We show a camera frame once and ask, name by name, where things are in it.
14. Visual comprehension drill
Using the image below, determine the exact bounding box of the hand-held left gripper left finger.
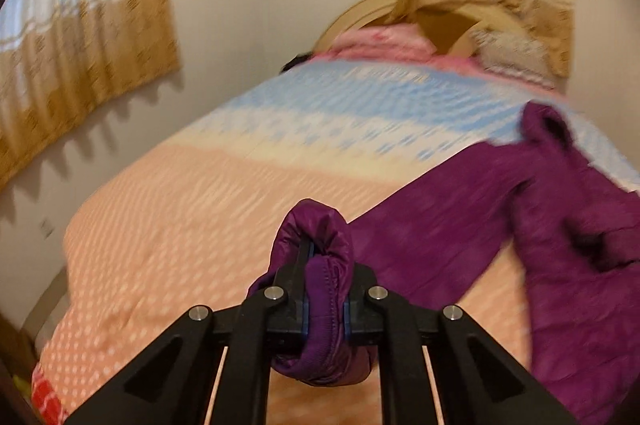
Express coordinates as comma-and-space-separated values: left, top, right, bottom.
65, 239, 316, 425

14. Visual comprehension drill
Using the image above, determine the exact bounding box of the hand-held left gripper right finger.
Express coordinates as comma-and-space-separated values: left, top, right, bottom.
343, 263, 581, 425

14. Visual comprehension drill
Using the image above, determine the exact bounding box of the purple puffer jacket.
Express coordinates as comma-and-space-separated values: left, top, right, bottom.
247, 101, 640, 425

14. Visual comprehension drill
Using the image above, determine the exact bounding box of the bed with patterned quilt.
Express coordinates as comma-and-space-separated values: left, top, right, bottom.
31, 55, 640, 425

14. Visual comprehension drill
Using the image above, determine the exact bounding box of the pink folded quilt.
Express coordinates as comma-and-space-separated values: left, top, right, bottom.
320, 24, 482, 67

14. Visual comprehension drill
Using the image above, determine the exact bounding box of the beige wooden headboard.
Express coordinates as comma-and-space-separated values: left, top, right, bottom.
317, 0, 488, 57

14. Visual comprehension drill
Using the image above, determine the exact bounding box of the patterned pillow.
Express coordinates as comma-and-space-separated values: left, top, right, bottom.
470, 28, 557, 80

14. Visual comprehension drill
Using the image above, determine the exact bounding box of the wooden furniture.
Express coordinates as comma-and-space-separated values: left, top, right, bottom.
0, 305, 40, 406

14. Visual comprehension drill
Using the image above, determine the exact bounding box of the beige curtain beside bed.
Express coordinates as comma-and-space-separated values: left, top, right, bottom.
0, 0, 182, 188

